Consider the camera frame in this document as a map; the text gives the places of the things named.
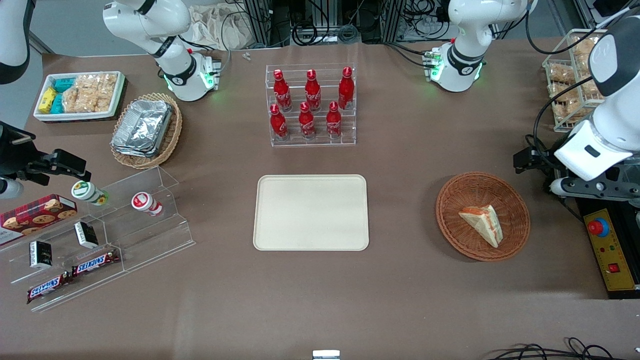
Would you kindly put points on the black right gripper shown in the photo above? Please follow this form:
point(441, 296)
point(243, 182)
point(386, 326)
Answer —
point(14, 156)

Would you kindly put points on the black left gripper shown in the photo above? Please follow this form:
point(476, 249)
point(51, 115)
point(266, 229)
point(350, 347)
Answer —
point(539, 161)

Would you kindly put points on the triangular sandwich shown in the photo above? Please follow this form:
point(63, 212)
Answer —
point(482, 222)

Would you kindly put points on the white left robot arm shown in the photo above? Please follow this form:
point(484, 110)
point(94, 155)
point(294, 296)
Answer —
point(465, 30)

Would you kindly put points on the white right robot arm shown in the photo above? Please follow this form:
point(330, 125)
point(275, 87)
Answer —
point(170, 60)

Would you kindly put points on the white rectangular snack tray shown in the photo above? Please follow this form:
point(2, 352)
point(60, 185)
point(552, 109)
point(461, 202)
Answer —
point(80, 116)

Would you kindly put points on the oval light wicker basket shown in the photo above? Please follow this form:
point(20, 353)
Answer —
point(172, 135)

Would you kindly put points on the round brown wicker basket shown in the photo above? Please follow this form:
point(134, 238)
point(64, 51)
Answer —
point(462, 245)

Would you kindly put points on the beige plastic tray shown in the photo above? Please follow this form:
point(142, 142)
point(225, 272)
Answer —
point(310, 212)

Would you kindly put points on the green-capped yogurt bottle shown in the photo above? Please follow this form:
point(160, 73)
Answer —
point(86, 191)

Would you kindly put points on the small black box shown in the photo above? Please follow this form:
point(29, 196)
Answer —
point(86, 235)
point(41, 254)

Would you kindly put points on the red cookie box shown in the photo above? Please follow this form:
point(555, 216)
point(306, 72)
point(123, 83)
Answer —
point(35, 215)

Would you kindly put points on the red-capped yogurt bottle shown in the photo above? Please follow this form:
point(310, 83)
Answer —
point(145, 202)

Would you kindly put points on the clear bag of fried snacks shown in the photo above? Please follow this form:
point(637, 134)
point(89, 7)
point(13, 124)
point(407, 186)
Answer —
point(590, 89)
point(561, 74)
point(582, 46)
point(572, 111)
point(562, 91)
point(584, 62)

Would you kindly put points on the stacked foil containers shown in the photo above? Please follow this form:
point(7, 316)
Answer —
point(142, 127)

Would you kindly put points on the teal snack packet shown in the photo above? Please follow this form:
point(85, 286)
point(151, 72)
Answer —
point(64, 84)
point(57, 104)

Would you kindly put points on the clear bag of rice crackers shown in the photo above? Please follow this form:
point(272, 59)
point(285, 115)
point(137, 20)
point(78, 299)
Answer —
point(90, 92)

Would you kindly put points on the yellow snack packet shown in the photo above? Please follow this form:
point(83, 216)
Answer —
point(47, 100)

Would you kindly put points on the Snickers chocolate bar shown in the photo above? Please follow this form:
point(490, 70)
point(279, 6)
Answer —
point(95, 262)
point(47, 288)

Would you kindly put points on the clear acrylic step stand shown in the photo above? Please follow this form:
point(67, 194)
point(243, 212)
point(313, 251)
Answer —
point(150, 235)

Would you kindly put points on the black countertop appliance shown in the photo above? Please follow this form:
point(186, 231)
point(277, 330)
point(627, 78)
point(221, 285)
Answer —
point(627, 210)

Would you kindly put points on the yellow emergency stop box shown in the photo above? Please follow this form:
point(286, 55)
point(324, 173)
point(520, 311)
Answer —
point(612, 250)

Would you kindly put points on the clear acrylic bottle rack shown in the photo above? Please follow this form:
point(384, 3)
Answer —
point(350, 127)

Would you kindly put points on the red cola bottle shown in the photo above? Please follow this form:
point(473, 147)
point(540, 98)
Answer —
point(313, 92)
point(346, 90)
point(281, 92)
point(278, 124)
point(333, 121)
point(306, 122)

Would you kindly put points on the beige crumpled cloth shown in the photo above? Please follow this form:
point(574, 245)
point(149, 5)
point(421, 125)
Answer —
point(220, 27)

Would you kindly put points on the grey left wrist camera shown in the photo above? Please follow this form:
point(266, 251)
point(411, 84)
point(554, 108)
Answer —
point(590, 188)

